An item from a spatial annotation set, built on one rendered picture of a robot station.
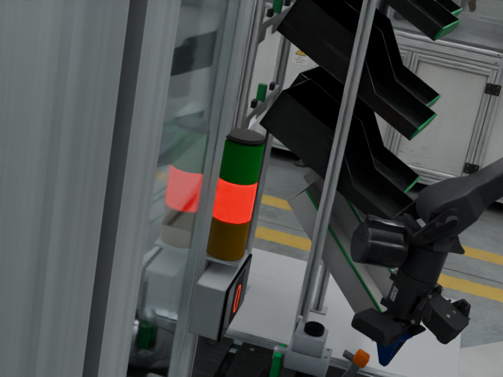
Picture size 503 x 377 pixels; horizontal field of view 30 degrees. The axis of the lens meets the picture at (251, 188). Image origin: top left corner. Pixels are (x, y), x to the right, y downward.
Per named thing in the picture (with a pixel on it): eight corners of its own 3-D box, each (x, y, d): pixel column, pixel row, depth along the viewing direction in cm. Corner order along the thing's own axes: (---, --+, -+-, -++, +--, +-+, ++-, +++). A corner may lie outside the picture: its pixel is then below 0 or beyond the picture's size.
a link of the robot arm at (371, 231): (447, 191, 132) (370, 175, 129) (469, 214, 125) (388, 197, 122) (421, 262, 136) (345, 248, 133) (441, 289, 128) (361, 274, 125)
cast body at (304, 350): (328, 365, 142) (338, 325, 140) (324, 379, 138) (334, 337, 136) (275, 350, 144) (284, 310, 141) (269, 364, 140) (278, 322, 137)
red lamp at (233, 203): (254, 213, 117) (261, 177, 116) (245, 227, 113) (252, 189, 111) (216, 203, 118) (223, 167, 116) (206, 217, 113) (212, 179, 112)
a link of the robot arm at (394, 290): (367, 274, 126) (404, 297, 123) (430, 250, 141) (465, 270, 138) (348, 326, 129) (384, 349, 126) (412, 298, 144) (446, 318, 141)
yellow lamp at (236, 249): (248, 249, 119) (254, 214, 117) (238, 264, 114) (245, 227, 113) (210, 239, 120) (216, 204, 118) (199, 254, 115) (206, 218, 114)
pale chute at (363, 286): (392, 313, 171) (413, 304, 169) (372, 342, 159) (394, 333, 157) (312, 182, 170) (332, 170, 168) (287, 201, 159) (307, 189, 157)
